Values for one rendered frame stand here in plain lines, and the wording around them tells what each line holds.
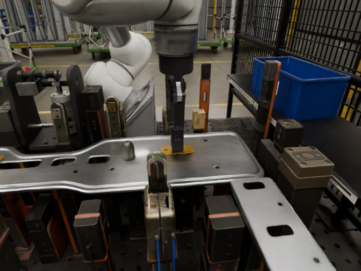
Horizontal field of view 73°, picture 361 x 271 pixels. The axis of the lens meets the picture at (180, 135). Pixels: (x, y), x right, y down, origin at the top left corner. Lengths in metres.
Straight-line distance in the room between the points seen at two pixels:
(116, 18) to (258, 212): 0.41
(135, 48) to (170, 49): 0.75
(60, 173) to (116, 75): 0.71
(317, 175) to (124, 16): 0.47
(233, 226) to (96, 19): 0.41
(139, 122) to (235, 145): 0.60
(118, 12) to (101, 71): 0.88
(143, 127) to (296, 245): 0.88
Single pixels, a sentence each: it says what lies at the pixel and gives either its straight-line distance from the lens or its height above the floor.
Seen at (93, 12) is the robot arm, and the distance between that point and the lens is 0.36.
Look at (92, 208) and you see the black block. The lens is 0.54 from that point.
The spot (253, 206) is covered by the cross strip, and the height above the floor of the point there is 1.00.
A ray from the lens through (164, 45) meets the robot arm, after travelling 0.51.
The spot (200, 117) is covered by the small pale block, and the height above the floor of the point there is 1.05.
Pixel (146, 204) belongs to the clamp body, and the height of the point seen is 1.04.
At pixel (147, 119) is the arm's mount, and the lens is 1.17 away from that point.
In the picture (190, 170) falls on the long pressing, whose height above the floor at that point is 1.00.
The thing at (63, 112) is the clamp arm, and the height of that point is 1.08.
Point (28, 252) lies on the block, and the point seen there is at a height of 0.70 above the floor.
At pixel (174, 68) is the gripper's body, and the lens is 0.51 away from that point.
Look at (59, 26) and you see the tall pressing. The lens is 8.30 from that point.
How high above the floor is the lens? 1.36
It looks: 29 degrees down
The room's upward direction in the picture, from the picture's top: straight up
